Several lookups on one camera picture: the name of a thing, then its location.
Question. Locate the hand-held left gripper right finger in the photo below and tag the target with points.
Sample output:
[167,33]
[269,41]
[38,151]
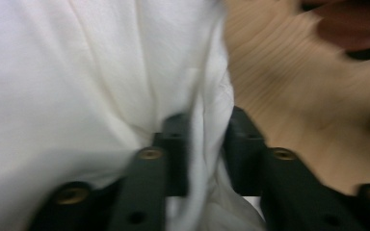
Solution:
[289,192]

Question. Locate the white tiered skirt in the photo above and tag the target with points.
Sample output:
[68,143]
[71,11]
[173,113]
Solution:
[77,80]

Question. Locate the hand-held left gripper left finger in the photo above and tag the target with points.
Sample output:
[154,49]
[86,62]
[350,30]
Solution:
[147,186]

